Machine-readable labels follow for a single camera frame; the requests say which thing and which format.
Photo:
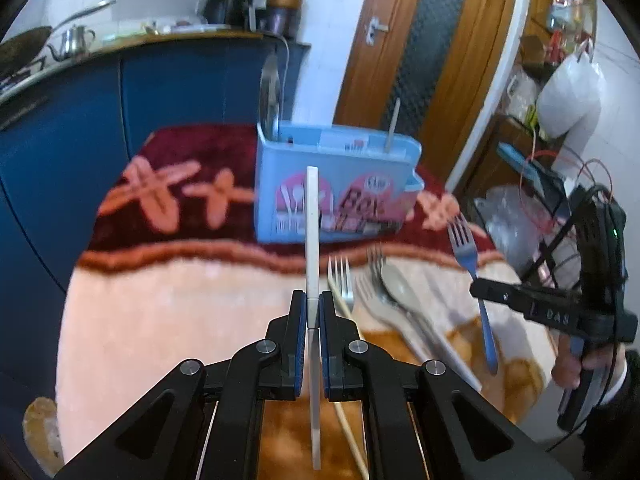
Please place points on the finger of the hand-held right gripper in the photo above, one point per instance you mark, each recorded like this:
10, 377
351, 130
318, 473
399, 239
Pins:
505, 297

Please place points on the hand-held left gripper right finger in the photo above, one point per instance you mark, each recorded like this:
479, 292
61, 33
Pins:
325, 345

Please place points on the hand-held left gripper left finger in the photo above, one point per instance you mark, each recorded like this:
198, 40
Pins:
300, 340

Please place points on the beige plastic fork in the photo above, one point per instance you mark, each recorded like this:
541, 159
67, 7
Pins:
450, 360

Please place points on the wooden chopstick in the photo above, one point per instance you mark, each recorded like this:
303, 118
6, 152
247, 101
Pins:
350, 435

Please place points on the blue utensil box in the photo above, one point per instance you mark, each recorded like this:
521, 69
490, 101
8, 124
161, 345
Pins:
285, 170

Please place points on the person's right forearm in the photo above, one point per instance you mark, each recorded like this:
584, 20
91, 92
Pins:
620, 410

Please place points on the person's right hand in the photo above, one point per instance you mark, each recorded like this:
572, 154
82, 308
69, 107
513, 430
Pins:
562, 372

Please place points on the clear plastic bag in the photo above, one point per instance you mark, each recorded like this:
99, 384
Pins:
505, 220

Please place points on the white plastic bag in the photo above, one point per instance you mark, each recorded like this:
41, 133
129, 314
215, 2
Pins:
570, 95

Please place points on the red and peach blanket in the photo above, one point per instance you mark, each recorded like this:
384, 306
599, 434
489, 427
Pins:
150, 310

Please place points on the cluttered pantry shelf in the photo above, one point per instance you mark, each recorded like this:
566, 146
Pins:
565, 15

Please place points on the steel skimmer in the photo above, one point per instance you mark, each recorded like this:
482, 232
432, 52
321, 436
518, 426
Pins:
270, 95

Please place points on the wooden door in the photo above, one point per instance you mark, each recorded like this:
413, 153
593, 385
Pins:
360, 75

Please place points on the wooden stool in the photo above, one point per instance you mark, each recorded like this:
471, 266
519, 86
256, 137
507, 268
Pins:
42, 430

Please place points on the blue kitchen cabinet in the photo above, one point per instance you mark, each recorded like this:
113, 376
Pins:
75, 135

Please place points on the dark canister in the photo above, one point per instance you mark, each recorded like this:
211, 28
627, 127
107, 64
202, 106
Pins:
282, 15

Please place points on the kitchen countertop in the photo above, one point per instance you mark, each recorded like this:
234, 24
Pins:
150, 40

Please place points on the black air fryer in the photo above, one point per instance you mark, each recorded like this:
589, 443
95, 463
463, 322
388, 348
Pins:
225, 5

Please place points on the steel kettle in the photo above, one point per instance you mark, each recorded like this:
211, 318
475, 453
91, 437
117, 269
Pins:
75, 42

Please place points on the dark wok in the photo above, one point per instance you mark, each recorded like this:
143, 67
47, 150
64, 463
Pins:
25, 45

